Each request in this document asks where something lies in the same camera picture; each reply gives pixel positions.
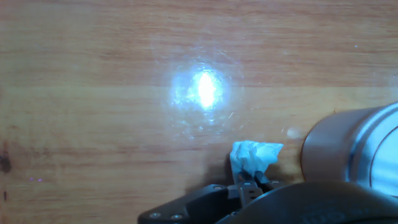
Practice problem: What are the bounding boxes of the white paper garbage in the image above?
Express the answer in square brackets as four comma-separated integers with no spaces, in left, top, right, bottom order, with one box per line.
[229,140,284,184]

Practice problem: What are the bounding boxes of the glossy wooden board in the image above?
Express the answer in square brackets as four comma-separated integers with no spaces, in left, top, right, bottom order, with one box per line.
[0,0,398,224]

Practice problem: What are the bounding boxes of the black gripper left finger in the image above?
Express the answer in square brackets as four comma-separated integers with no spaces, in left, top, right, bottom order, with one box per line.
[138,174,264,224]

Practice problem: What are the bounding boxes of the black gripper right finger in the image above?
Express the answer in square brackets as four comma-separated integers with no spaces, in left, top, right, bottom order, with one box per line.
[254,172,285,191]

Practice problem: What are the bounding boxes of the white round trash can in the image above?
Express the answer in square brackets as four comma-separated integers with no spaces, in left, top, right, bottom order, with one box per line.
[300,101,398,198]

